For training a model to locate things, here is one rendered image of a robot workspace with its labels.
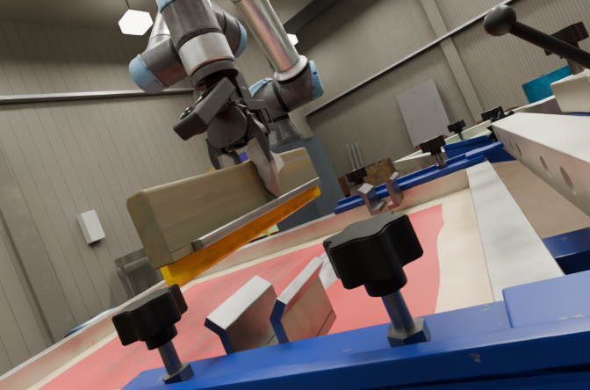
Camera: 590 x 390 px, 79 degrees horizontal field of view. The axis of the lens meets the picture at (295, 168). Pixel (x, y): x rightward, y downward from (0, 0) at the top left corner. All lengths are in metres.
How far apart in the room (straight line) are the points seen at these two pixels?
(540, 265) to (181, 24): 0.50
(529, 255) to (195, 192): 0.31
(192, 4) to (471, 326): 0.52
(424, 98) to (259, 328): 10.87
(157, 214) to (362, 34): 11.82
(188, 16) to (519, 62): 10.68
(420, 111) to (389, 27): 2.71
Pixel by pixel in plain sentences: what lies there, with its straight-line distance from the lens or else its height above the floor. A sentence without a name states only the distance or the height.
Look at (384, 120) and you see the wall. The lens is 11.80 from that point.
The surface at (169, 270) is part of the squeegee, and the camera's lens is 0.37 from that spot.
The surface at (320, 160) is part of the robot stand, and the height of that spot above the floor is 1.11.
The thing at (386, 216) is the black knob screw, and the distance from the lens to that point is 0.18.
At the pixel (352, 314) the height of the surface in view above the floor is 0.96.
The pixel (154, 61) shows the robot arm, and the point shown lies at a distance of 0.71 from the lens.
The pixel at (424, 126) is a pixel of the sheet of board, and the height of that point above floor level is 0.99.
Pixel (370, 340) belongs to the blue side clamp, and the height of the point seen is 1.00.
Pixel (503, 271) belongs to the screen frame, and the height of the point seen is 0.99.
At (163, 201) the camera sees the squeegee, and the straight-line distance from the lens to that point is 0.37.
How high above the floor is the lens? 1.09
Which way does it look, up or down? 1 degrees up
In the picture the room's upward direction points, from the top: 23 degrees counter-clockwise
